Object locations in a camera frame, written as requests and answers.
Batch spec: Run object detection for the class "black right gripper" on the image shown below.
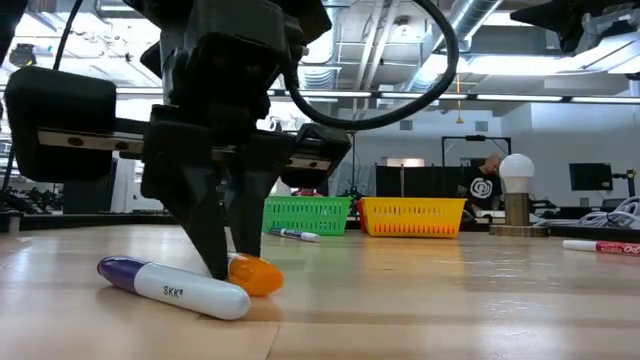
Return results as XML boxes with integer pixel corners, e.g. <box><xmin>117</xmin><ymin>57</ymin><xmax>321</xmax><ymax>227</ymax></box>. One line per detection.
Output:
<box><xmin>508</xmin><ymin>0</ymin><xmax>640</xmax><ymax>30</ymax></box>

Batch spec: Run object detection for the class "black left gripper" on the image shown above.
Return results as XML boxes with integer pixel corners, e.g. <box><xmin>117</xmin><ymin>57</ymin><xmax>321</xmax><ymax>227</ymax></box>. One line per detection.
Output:
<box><xmin>4</xmin><ymin>27</ymin><xmax>353</xmax><ymax>281</ymax></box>

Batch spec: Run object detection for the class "long thin navy marker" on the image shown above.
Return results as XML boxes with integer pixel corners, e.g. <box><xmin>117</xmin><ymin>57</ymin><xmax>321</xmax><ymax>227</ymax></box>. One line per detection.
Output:
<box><xmin>269</xmin><ymin>227</ymin><xmax>322</xmax><ymax>244</ymax></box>

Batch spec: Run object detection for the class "thin orange white marker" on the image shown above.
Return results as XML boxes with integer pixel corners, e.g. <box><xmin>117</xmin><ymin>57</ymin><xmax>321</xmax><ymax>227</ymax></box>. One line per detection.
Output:
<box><xmin>227</xmin><ymin>252</ymin><xmax>286</xmax><ymax>298</ymax></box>

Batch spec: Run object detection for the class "thin purple white marker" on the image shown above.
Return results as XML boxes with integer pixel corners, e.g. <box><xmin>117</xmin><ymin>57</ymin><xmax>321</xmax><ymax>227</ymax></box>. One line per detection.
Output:
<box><xmin>96</xmin><ymin>255</ymin><xmax>252</xmax><ymax>322</ymax></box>

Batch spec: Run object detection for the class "thin red white marker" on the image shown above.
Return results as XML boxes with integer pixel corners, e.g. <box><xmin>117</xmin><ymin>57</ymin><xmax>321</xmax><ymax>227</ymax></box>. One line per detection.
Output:
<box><xmin>561</xmin><ymin>239</ymin><xmax>640</xmax><ymax>257</ymax></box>

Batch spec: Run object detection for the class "green plastic mesh basket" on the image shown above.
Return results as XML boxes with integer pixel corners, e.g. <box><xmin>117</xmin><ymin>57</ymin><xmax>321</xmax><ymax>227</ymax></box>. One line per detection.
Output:
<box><xmin>261</xmin><ymin>195</ymin><xmax>353</xmax><ymax>237</ymax></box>

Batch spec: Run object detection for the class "black standing panel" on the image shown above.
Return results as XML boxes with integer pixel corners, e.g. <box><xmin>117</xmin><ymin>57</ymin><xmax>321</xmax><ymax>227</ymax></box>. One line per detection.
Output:
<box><xmin>62</xmin><ymin>179</ymin><xmax>119</xmax><ymax>215</ymax></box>

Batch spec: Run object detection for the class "yellow hanging pendant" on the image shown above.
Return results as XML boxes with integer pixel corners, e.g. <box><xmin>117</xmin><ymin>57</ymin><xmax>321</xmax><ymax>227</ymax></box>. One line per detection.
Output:
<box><xmin>454</xmin><ymin>72</ymin><xmax>465</xmax><ymax>125</ymax></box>

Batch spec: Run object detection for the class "yellow plastic mesh basket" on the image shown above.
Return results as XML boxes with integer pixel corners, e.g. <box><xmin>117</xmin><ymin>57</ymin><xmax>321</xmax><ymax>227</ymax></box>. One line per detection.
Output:
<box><xmin>359</xmin><ymin>196</ymin><xmax>468</xmax><ymax>239</ymax></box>

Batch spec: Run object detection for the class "white bulb brass lamp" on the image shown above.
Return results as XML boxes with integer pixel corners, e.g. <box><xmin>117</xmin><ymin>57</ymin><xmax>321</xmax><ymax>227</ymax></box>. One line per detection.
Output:
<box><xmin>488</xmin><ymin>152</ymin><xmax>550</xmax><ymax>238</ymax></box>

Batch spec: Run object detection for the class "black computer monitor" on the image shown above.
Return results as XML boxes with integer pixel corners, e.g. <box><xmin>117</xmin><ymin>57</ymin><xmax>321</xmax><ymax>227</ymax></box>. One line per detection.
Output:
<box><xmin>568</xmin><ymin>161</ymin><xmax>615</xmax><ymax>192</ymax></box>

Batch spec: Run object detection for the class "black ceiling device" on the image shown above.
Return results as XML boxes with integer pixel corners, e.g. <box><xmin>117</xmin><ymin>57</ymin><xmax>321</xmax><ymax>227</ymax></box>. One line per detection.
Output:
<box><xmin>8</xmin><ymin>42</ymin><xmax>39</xmax><ymax>69</ymax></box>

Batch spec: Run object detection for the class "silver ventilation duct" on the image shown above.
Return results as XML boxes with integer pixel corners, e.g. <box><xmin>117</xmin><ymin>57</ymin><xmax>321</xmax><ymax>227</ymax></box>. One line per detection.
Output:
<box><xmin>402</xmin><ymin>0</ymin><xmax>504</xmax><ymax>96</ymax></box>
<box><xmin>297</xmin><ymin>0</ymin><xmax>351</xmax><ymax>131</ymax></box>

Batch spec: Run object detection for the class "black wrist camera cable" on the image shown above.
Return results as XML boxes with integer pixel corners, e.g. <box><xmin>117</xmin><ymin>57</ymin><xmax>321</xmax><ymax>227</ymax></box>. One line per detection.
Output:
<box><xmin>282</xmin><ymin>0</ymin><xmax>461</xmax><ymax>132</ymax></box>

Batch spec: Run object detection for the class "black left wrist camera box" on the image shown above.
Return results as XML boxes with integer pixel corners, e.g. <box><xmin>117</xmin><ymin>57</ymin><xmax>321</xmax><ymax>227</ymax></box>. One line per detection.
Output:
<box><xmin>187</xmin><ymin>7</ymin><xmax>306</xmax><ymax>125</ymax></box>

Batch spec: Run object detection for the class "black background rig frame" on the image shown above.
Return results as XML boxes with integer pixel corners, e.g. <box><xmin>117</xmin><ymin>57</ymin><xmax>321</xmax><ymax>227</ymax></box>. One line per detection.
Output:
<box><xmin>440</xmin><ymin>133</ymin><xmax>513</xmax><ymax>166</ymax></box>

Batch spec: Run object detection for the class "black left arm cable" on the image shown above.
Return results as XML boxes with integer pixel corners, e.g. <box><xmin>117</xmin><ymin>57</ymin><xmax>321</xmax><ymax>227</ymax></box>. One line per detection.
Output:
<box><xmin>52</xmin><ymin>0</ymin><xmax>85</xmax><ymax>71</ymax></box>

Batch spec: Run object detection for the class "white coiled power cable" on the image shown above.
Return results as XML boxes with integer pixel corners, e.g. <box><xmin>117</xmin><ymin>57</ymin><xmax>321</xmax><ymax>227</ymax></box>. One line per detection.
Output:
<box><xmin>533</xmin><ymin>195</ymin><xmax>640</xmax><ymax>229</ymax></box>

